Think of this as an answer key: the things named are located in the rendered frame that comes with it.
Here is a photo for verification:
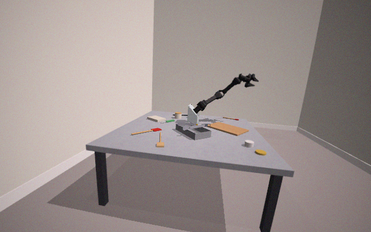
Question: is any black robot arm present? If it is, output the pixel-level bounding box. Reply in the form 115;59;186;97
193;74;245;114

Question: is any white short cylinder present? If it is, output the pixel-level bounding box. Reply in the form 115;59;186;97
244;140;254;148

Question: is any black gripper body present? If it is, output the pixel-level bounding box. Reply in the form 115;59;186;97
243;74;255;87

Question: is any light brown wooden board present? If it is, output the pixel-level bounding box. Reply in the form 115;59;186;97
208;122;249;136

